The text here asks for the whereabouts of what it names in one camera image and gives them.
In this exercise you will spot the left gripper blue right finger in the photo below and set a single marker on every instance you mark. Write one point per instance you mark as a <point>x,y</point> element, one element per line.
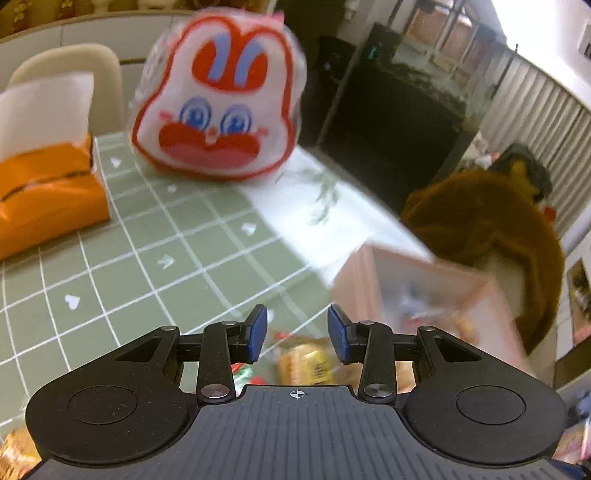
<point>377,348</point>

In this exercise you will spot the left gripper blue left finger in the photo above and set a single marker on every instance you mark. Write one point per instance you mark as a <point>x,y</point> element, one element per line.
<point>218,347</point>

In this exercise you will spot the bread bun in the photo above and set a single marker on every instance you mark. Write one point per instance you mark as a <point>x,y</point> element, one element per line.
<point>312,361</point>

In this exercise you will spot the red snack packet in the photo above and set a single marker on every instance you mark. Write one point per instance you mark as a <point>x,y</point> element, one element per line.
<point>243,374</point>

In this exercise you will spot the pink cardboard box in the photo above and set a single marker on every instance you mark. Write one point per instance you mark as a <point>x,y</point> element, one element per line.
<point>407,292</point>

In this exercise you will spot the green grid tablecloth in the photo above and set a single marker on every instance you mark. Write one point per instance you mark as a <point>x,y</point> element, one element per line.
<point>174,252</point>

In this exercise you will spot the black glass cabinet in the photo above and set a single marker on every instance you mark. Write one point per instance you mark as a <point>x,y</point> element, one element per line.
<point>378,115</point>

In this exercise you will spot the orange tissue box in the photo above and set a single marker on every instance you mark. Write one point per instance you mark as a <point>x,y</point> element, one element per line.
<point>49,182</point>

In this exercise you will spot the rabbit face snack bag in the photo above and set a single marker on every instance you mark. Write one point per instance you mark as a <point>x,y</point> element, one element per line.
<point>220,95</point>

